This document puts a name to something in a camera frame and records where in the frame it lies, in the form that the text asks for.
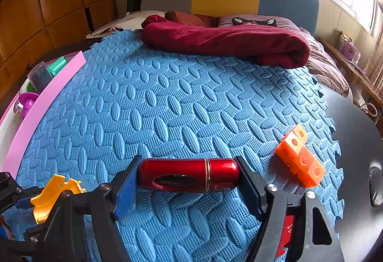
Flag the dog print pillow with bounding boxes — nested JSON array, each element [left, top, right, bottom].
[[218, 15, 300, 29]]

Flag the grey disc spindle case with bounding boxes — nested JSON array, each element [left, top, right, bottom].
[[28, 61, 54, 94]]

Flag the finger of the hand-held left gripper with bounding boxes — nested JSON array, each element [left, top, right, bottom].
[[0, 222, 48, 251], [0, 171, 42, 215]]

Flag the green plastic toy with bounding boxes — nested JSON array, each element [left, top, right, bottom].
[[48, 56, 67, 77]]

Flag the white device with green screen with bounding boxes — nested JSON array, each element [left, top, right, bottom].
[[18, 79, 35, 95]]

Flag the table cable grommet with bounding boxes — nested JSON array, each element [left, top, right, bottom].
[[369, 166, 383, 207]]

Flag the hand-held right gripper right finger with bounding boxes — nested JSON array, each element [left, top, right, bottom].
[[234, 156, 344, 262]]

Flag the purple plastic toy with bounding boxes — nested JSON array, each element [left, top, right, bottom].
[[15, 92, 40, 119]]

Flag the dark red blanket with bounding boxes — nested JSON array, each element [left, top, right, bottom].
[[141, 14, 311, 68]]

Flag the pink bed sheet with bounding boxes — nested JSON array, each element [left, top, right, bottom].
[[299, 27, 351, 98]]

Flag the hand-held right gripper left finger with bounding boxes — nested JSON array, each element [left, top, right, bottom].
[[39, 155, 142, 262]]

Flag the pink rimmed white tray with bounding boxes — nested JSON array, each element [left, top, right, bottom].
[[0, 51, 87, 174]]

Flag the purple box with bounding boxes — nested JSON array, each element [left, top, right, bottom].
[[338, 31, 361, 63]]

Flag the orange linked cube blocks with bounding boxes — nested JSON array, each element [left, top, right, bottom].
[[275, 124, 326, 188]]

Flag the beige cloth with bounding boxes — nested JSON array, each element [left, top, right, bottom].
[[86, 11, 166, 39]]

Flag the red metal cylinder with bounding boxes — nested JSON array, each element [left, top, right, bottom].
[[137, 158, 240, 194]]

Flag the blue foam mat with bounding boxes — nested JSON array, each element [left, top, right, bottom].
[[0, 29, 346, 262]]

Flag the brown cushion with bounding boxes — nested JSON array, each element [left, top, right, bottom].
[[164, 11, 220, 27]]

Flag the yellow plastic track piece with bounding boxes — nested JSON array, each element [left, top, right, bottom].
[[30, 175, 86, 224]]

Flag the wooden side desk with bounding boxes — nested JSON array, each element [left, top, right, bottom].
[[319, 36, 383, 122]]

